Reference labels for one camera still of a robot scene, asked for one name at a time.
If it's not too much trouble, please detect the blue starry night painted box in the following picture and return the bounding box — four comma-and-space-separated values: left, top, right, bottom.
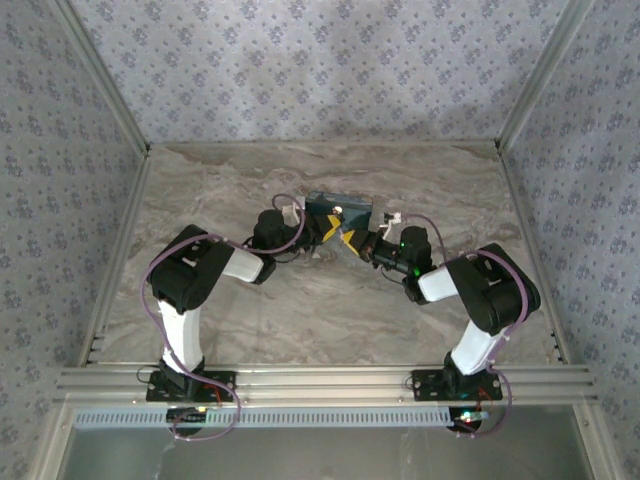
303, 190, 375, 235

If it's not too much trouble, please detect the small circuit board with LEDs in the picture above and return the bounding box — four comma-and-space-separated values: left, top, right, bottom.
166, 406, 209, 426
448, 408, 492, 432

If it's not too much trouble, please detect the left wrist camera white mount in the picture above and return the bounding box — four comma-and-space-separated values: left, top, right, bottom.
278, 202, 307, 224

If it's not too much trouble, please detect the aluminium table back rail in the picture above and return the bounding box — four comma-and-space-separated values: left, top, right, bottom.
148, 139, 500, 149

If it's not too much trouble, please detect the aluminium table side rail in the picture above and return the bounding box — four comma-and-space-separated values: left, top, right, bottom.
494, 144, 574, 366
74, 149, 154, 369

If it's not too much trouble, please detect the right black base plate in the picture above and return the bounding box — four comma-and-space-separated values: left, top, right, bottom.
410, 369, 504, 403

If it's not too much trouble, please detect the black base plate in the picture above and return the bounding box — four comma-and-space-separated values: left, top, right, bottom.
410, 369, 504, 403
146, 370, 237, 403

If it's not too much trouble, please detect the wide aluminium mounting rail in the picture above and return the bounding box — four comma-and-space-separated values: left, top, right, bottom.
55, 364, 599, 405

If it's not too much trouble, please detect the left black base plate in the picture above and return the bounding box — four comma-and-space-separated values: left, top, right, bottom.
146, 370, 237, 403

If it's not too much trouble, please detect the grey slotted cable duct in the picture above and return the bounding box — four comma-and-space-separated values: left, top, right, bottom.
73, 405, 494, 430

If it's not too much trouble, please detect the aluminium frame post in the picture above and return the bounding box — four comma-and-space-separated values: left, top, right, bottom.
494, 0, 599, 154
52, 0, 151, 156

